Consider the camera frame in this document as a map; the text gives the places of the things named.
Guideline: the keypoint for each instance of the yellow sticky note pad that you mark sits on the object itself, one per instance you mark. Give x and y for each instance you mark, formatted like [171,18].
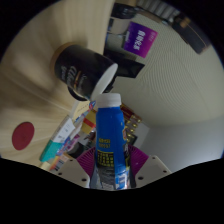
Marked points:
[80,110]

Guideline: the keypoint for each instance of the black mug white inside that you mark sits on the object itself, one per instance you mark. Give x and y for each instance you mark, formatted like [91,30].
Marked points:
[81,70]

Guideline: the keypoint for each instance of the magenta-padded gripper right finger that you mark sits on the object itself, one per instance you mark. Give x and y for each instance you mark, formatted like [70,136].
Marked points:
[150,170]

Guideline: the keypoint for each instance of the flat round red coaster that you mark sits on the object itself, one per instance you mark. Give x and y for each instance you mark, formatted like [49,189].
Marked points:
[23,135]

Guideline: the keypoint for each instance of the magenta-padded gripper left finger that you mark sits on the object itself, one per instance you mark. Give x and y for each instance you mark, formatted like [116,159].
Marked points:
[71,171]

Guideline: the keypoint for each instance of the purple sign board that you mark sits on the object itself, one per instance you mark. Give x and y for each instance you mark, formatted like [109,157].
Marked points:
[140,39]

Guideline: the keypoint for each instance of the blue drink bottle white cap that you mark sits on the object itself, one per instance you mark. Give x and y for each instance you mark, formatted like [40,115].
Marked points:
[110,143]

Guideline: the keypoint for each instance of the black hard case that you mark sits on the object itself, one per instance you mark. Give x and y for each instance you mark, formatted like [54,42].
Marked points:
[191,33]

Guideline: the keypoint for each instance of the black bag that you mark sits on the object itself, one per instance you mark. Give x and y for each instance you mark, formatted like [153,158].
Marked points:
[123,10]

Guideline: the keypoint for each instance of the white paper sheet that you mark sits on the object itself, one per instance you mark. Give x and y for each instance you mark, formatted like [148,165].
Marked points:
[63,130]

